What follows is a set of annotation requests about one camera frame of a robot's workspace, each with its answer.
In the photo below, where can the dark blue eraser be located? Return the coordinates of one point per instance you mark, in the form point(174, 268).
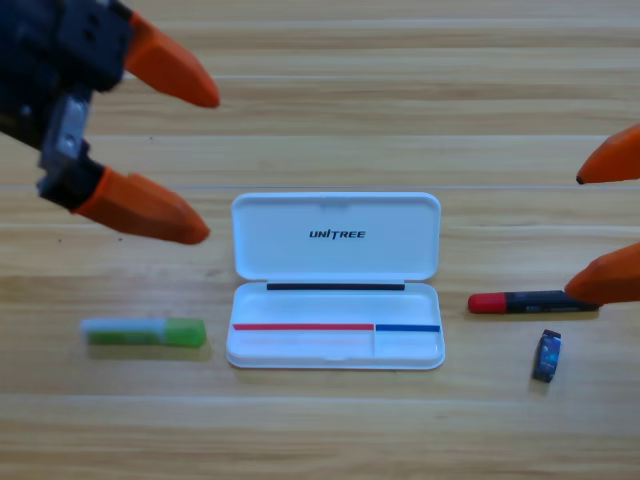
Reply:
point(547, 356)

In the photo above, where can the green highlighter pen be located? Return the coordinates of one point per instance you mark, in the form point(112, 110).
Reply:
point(145, 333)

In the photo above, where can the red and black marker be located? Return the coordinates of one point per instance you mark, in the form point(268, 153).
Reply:
point(505, 302)

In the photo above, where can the white Unitree pencil case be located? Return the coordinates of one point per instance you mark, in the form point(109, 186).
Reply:
point(335, 260)

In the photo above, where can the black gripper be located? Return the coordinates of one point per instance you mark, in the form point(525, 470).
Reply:
point(60, 55)

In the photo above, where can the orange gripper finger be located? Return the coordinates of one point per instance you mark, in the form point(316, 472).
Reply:
point(612, 160)
point(610, 280)
point(145, 212)

